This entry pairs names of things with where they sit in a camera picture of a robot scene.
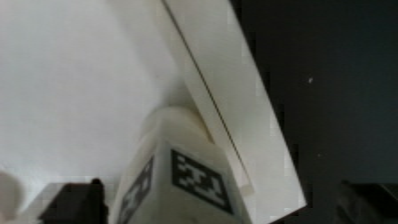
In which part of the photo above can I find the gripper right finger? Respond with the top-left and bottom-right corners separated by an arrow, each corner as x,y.
335,181 -> 398,224

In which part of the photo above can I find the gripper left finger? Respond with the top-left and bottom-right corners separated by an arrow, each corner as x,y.
40,178 -> 109,224

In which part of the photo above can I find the white leg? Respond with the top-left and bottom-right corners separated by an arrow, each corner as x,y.
109,107 -> 253,224

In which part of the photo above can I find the white right fence bar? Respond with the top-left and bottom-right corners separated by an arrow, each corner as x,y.
164,0 -> 308,224

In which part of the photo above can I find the white square tabletop tray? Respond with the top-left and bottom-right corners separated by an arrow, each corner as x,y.
0,0 -> 198,224

